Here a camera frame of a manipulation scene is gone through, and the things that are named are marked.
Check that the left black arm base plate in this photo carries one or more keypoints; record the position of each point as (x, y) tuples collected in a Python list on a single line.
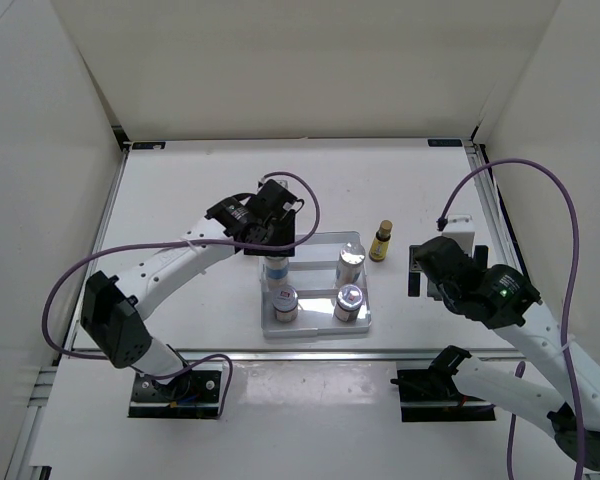
[(198, 397)]

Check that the tall silver-lid jar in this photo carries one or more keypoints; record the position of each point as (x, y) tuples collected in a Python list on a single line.
[(350, 263), (276, 271)]

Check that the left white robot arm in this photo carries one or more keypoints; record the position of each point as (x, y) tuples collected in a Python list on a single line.
[(116, 307)]

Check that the aluminium rail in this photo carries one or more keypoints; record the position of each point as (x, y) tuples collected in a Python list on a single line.
[(328, 355), (503, 239)]

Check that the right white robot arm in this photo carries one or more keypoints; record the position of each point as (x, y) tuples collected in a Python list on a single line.
[(505, 302)]

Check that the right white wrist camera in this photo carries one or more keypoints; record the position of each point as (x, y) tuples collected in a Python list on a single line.
[(461, 229)]

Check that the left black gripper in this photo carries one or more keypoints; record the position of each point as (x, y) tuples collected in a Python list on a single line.
[(286, 230)]

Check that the white tiered organizer tray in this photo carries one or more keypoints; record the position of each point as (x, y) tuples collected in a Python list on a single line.
[(312, 273)]

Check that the left blue corner label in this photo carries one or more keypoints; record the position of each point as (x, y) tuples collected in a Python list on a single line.
[(148, 145)]

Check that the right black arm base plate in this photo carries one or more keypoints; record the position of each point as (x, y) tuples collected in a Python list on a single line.
[(426, 397)]

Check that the aluminium right rail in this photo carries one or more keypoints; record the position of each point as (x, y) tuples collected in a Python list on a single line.
[(503, 239)]

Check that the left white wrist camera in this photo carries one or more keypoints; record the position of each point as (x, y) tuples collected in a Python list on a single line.
[(282, 182)]

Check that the blue corner label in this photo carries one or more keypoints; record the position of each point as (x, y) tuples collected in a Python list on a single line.
[(148, 145), (444, 143)]

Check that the aluminium front rail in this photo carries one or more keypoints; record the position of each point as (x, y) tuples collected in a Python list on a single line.
[(328, 355)]

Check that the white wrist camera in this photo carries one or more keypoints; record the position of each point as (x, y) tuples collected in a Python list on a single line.
[(461, 229), (282, 182)]

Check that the small yellow-label bottle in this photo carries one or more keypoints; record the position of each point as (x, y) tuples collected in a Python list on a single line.
[(379, 246)]

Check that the right blue corner label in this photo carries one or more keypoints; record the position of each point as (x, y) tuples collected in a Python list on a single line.
[(444, 143)]

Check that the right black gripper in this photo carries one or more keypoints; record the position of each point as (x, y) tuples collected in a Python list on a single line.
[(414, 277)]

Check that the short white-lid spice jar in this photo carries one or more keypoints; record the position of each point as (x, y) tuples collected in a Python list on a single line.
[(284, 301), (348, 303)]

